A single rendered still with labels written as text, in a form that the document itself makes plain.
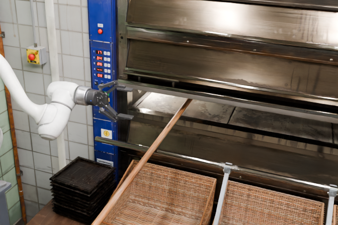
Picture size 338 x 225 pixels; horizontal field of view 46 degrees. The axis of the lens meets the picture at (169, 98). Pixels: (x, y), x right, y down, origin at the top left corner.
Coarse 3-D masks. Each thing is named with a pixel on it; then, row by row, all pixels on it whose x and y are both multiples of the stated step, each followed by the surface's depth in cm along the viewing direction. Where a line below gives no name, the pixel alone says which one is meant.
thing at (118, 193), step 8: (184, 104) 230; (176, 120) 219; (168, 128) 213; (160, 136) 207; (152, 144) 202; (152, 152) 199; (144, 160) 193; (136, 168) 188; (128, 176) 184; (128, 184) 181; (120, 192) 176; (112, 200) 172; (104, 208) 169; (104, 216) 166; (96, 224) 162
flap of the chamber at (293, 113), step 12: (132, 84) 219; (168, 84) 227; (180, 84) 230; (180, 96) 212; (192, 96) 209; (204, 96) 208; (240, 96) 214; (252, 96) 217; (252, 108) 201; (264, 108) 199; (276, 108) 197; (312, 108) 203; (324, 108) 205; (324, 120) 191; (336, 120) 189
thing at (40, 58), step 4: (28, 48) 243; (32, 48) 243; (36, 48) 243; (40, 48) 243; (44, 48) 245; (28, 52) 244; (32, 52) 243; (40, 52) 242; (44, 52) 246; (36, 56) 243; (40, 56) 243; (44, 56) 247; (28, 60) 246; (32, 60) 245; (36, 60) 244; (40, 60) 244; (44, 60) 247; (40, 64) 245
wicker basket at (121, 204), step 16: (144, 176) 251; (160, 176) 248; (176, 176) 245; (192, 176) 241; (128, 192) 254; (144, 192) 253; (160, 192) 249; (192, 192) 242; (208, 192) 239; (112, 208) 233; (128, 208) 250; (144, 208) 250; (160, 208) 250; (176, 208) 247; (208, 208) 227; (112, 224) 215; (128, 224) 236; (144, 224) 237; (160, 224) 237; (176, 224) 238; (192, 224) 238; (208, 224) 237
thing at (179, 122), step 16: (128, 112) 244; (144, 112) 241; (160, 112) 242; (208, 128) 230; (224, 128) 227; (240, 128) 227; (288, 144) 217; (304, 144) 214; (320, 144) 213; (336, 144) 214
